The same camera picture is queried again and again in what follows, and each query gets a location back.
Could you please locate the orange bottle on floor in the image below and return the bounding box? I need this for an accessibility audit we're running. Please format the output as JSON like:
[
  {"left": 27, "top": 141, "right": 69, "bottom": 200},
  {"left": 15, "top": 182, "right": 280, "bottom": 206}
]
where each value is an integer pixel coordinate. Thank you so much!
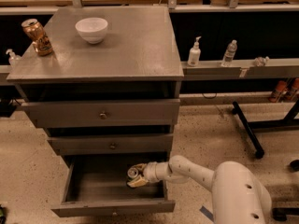
[{"left": 268, "top": 80, "right": 287, "bottom": 103}]

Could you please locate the black chair caster base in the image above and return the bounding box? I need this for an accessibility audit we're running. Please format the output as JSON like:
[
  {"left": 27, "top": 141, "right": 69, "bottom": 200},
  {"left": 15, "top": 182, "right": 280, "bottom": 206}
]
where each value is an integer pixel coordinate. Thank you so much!
[{"left": 271, "top": 159, "right": 299, "bottom": 222}]

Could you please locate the green soda can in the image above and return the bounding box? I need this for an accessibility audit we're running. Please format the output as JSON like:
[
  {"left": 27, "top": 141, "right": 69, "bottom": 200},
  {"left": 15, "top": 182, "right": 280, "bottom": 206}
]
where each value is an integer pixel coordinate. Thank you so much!
[{"left": 127, "top": 167, "right": 140, "bottom": 180}]

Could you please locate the crumpled plastic wrapper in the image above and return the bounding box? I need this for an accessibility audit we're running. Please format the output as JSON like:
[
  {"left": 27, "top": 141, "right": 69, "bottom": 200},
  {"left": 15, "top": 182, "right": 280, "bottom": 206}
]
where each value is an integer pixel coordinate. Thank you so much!
[{"left": 253, "top": 56, "right": 270, "bottom": 66}]

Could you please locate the white pump lotion bottle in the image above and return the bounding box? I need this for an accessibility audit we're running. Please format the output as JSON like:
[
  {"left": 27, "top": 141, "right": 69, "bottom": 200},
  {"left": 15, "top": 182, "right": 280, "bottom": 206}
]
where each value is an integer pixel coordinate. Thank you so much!
[{"left": 187, "top": 36, "right": 201, "bottom": 67}]

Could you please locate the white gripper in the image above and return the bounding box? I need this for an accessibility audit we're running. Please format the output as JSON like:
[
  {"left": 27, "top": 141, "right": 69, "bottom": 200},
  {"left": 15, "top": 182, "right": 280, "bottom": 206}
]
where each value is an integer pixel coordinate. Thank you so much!
[{"left": 127, "top": 161, "right": 171, "bottom": 188}]

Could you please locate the grey open bottom drawer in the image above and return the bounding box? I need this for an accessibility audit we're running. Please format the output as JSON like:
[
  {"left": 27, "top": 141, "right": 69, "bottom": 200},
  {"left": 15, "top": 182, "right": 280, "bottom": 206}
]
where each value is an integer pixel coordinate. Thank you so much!
[{"left": 52, "top": 152, "right": 175, "bottom": 217}]

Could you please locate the grey middle drawer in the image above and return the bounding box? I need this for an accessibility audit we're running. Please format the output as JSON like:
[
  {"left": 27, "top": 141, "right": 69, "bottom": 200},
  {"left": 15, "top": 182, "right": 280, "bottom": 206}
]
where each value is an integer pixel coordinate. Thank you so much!
[{"left": 48, "top": 133, "right": 173, "bottom": 156}]

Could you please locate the grey drawer cabinet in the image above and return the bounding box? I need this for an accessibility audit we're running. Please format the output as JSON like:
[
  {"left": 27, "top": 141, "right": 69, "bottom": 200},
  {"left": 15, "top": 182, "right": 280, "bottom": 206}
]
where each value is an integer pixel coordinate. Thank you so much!
[{"left": 7, "top": 6, "right": 185, "bottom": 173}]

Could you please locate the clear plastic water bottle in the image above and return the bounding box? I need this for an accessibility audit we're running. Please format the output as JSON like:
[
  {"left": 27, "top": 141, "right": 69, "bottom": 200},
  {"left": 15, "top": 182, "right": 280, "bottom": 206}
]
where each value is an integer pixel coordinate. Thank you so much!
[{"left": 221, "top": 40, "right": 237, "bottom": 67}]

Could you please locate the orange soda can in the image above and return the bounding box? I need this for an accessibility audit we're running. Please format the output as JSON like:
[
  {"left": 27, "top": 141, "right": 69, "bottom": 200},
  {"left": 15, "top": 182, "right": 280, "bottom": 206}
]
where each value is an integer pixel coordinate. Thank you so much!
[{"left": 21, "top": 19, "right": 53, "bottom": 56}]

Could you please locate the grey top drawer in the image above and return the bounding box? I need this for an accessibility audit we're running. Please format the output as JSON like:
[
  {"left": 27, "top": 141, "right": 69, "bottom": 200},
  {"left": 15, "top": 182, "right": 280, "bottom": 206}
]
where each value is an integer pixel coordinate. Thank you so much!
[{"left": 21, "top": 99, "right": 179, "bottom": 128}]

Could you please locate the black wheeled stand base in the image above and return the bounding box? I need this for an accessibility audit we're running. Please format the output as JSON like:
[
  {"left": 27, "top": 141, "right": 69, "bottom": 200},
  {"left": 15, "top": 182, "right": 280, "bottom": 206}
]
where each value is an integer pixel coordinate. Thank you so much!
[{"left": 232, "top": 100, "right": 299, "bottom": 159}]

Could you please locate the clear pump sanitizer bottle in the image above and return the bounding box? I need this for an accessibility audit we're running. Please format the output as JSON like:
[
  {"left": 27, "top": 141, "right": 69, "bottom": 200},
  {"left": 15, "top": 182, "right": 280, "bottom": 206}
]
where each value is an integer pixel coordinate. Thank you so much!
[{"left": 6, "top": 49, "right": 21, "bottom": 66}]

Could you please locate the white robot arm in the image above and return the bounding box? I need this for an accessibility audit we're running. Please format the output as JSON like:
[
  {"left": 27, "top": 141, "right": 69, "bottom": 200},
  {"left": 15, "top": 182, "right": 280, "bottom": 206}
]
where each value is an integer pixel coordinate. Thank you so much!
[{"left": 127, "top": 155, "right": 272, "bottom": 224}]

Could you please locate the white bowl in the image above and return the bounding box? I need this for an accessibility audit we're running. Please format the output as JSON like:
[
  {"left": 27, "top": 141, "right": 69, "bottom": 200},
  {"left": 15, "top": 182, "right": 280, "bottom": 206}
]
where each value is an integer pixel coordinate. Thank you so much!
[{"left": 75, "top": 18, "right": 108, "bottom": 44}]

